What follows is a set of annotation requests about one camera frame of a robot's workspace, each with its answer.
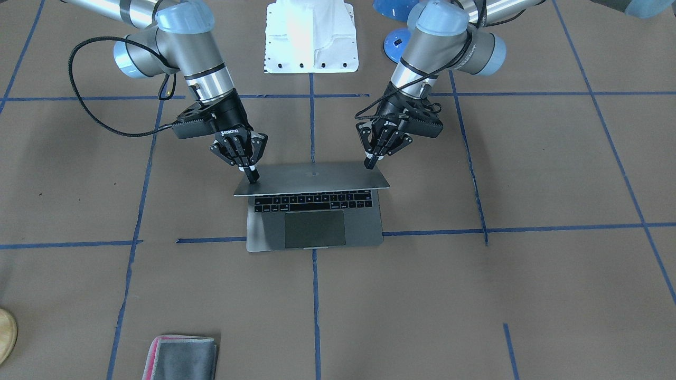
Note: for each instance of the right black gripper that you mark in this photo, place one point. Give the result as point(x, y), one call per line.
point(231, 117)

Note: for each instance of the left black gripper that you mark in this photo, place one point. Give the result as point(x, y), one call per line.
point(389, 124)

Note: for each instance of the grey laptop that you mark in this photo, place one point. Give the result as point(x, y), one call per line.
point(313, 206)

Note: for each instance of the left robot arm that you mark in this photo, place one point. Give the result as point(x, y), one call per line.
point(443, 35)

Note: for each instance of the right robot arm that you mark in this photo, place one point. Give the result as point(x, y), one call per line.
point(175, 37)

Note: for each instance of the blue desk lamp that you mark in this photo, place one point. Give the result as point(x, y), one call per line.
point(396, 41)

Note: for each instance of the folded grey pink cloth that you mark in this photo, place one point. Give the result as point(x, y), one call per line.
point(181, 357)

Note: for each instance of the wooden mug tree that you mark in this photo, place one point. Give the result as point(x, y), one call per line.
point(9, 331)

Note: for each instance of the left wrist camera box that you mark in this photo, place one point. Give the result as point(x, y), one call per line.
point(423, 120)

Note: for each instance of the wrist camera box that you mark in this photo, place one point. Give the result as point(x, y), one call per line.
point(423, 120)
point(196, 121)

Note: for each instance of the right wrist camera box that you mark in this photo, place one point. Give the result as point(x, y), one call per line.
point(196, 121)

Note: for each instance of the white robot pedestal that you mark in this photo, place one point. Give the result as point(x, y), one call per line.
point(310, 37)

